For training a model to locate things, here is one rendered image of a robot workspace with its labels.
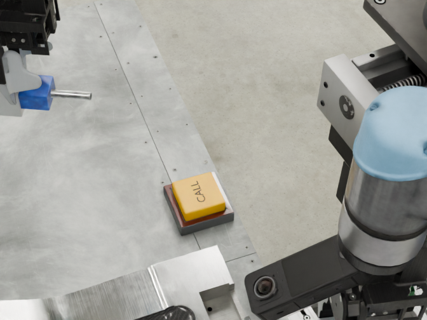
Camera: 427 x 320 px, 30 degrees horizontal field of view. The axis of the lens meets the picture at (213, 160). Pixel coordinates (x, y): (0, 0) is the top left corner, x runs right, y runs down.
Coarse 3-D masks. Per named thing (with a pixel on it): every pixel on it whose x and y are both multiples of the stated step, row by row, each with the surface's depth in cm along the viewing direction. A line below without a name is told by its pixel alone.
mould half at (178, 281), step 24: (168, 264) 98; (192, 264) 98; (216, 264) 98; (96, 288) 97; (120, 288) 97; (144, 288) 96; (168, 288) 96; (192, 288) 96; (0, 312) 91; (24, 312) 93; (48, 312) 94; (72, 312) 95; (96, 312) 95; (120, 312) 94; (144, 312) 94
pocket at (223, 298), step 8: (216, 288) 97; (224, 288) 98; (232, 288) 98; (200, 296) 97; (208, 296) 97; (216, 296) 98; (224, 296) 99; (232, 296) 97; (208, 304) 98; (216, 304) 98; (224, 304) 98; (232, 304) 98; (240, 304) 97; (208, 312) 97; (216, 312) 97; (224, 312) 97; (232, 312) 97; (240, 312) 96
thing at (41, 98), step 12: (48, 84) 110; (0, 96) 109; (24, 96) 109; (36, 96) 109; (48, 96) 109; (60, 96) 110; (72, 96) 110; (84, 96) 110; (0, 108) 110; (12, 108) 110; (24, 108) 111; (36, 108) 110; (48, 108) 110
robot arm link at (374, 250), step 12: (348, 216) 66; (348, 228) 67; (348, 240) 68; (360, 240) 66; (372, 240) 65; (384, 240) 65; (408, 240) 65; (420, 240) 66; (360, 252) 67; (372, 252) 66; (384, 252) 66; (396, 252) 66; (408, 252) 66; (384, 264) 67; (396, 264) 67
